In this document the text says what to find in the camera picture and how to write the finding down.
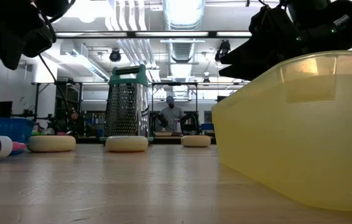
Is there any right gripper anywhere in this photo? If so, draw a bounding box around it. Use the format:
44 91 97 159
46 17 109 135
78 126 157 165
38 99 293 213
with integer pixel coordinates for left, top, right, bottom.
218 6 307 81

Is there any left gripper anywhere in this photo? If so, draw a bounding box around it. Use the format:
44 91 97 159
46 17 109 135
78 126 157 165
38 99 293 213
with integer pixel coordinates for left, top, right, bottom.
0 0 55 71

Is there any yellow plastic container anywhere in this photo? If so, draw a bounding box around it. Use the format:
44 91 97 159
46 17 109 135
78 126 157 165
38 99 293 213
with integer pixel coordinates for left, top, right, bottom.
211 50 352 213

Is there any cream round pad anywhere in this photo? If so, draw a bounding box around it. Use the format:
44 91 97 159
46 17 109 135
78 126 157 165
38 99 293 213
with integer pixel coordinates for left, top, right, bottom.
27 134 77 153

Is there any black ceiling spotlight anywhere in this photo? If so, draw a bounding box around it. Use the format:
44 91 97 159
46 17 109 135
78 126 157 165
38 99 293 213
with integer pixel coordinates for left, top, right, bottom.
109 48 123 63
214 39 231 63

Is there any black monitor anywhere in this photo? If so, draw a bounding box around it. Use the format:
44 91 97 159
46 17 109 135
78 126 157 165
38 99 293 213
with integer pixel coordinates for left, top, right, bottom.
0 101 13 118

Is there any blue plastic basket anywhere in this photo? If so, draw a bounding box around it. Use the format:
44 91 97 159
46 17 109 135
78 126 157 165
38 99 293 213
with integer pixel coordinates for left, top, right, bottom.
0 116 35 144

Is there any person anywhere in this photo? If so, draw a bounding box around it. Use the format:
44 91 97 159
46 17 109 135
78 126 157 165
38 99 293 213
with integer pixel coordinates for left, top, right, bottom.
159 95 185 133

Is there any silver metal cup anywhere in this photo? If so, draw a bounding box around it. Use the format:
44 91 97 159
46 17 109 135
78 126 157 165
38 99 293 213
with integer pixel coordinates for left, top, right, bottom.
172 118 182 134

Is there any black aluminium frame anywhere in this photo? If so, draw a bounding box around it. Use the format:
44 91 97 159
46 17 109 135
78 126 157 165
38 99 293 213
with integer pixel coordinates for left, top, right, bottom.
0 30 352 144

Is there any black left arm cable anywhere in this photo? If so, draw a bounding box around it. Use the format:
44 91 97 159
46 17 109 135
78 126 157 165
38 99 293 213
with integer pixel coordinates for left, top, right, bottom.
35 0 78 118

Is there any silver ventilation duct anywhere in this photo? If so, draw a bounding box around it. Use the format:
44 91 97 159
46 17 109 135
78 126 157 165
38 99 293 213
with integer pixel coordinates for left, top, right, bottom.
162 0 206 63

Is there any teal handled box grater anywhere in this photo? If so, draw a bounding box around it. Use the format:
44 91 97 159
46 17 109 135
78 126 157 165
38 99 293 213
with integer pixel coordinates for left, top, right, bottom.
100 63 154 146

